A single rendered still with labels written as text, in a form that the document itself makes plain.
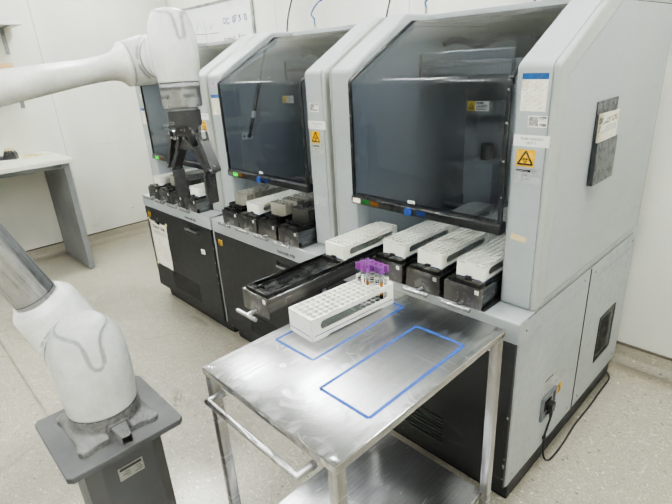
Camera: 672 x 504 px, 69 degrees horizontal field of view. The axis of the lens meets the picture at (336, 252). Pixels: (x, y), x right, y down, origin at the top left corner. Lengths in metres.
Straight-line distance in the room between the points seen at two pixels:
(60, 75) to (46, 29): 3.69
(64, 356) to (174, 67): 0.66
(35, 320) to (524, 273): 1.29
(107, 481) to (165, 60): 0.94
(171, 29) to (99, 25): 3.84
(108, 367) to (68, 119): 3.84
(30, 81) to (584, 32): 1.29
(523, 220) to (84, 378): 1.18
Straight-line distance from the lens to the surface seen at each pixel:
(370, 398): 1.05
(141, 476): 1.36
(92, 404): 1.22
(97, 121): 4.95
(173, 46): 1.18
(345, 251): 1.70
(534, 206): 1.46
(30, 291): 1.33
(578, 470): 2.18
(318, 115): 1.94
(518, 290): 1.57
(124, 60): 1.30
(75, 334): 1.18
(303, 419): 1.01
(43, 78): 1.16
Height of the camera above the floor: 1.47
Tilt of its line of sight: 22 degrees down
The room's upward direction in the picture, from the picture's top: 3 degrees counter-clockwise
